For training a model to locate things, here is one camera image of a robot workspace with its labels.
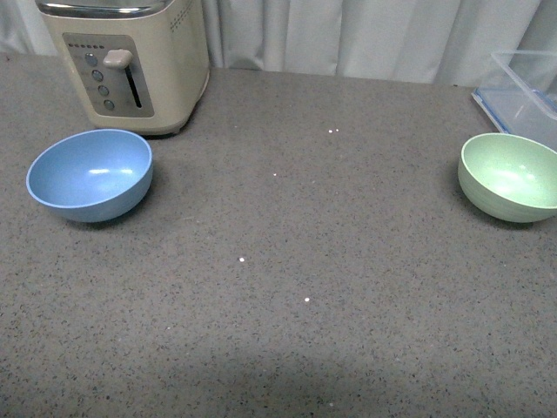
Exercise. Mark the white curtain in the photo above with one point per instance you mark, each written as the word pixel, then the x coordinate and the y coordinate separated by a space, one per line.
pixel 434 42

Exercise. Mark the blue bowl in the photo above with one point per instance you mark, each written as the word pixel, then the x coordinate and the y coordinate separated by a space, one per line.
pixel 92 176

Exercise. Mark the green bowl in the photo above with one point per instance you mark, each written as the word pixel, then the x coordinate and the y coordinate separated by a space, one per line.
pixel 509 177

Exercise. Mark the blue-rimmed container lid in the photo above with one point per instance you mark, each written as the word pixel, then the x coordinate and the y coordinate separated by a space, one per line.
pixel 491 109

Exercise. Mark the clear plastic container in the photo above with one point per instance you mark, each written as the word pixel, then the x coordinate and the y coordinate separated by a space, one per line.
pixel 527 70

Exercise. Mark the cream two-slot toaster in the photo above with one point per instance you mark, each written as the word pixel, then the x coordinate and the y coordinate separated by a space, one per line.
pixel 136 65

